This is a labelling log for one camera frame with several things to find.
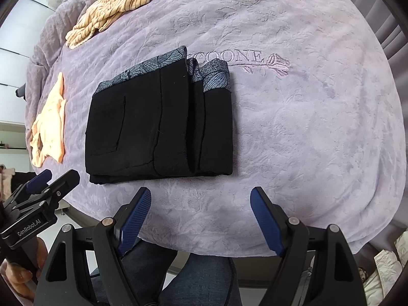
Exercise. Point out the person's left leg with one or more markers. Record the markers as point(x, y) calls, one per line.
point(149, 261)

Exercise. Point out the dark grey object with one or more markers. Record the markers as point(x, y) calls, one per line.
point(20, 91)

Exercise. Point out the black pants with patterned waistband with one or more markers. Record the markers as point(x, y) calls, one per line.
point(143, 127)

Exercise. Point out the pink fluffy garment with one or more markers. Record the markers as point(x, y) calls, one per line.
point(5, 181)

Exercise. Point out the grey bed frame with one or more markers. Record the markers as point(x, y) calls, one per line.
point(251, 283)

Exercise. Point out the peach garment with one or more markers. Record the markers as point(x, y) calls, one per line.
point(52, 124)

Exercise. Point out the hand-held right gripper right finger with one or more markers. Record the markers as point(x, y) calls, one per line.
point(266, 220)

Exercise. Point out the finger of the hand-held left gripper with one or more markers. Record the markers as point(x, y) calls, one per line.
point(40, 181)
point(63, 186)

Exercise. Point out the person's leg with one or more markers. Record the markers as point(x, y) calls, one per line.
point(149, 261)
point(204, 280)

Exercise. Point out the white crumpled cloth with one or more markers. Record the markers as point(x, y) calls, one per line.
point(385, 264)

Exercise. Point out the purple embossed blanket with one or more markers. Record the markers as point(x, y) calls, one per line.
point(302, 118)

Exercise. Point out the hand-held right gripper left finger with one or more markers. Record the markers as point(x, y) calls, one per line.
point(135, 220)

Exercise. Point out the person's right leg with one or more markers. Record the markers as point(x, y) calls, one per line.
point(204, 280)

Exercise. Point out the tan striped garment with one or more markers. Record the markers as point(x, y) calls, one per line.
point(105, 16)

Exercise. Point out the white wardrobe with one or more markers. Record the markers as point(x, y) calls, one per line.
point(12, 70)

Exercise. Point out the person's left hand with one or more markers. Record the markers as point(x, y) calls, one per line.
point(17, 275)

